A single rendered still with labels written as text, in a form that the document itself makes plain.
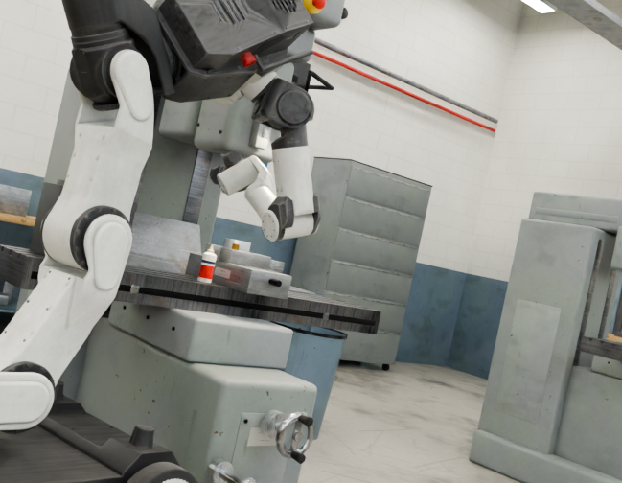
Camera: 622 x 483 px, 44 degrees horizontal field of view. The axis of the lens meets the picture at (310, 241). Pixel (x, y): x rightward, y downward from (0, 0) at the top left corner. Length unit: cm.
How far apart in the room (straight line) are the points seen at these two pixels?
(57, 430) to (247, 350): 60
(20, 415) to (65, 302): 24
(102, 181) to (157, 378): 75
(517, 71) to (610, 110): 147
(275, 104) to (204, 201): 99
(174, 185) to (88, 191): 106
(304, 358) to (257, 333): 226
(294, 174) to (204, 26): 42
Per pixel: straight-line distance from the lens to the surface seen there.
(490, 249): 976
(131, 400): 233
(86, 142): 170
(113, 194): 167
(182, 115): 243
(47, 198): 212
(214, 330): 209
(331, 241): 737
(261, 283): 221
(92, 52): 165
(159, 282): 214
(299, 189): 186
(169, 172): 267
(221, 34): 170
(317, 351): 443
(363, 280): 767
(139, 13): 168
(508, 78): 1026
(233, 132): 224
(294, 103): 182
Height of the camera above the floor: 108
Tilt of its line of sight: 1 degrees up
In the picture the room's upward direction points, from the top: 12 degrees clockwise
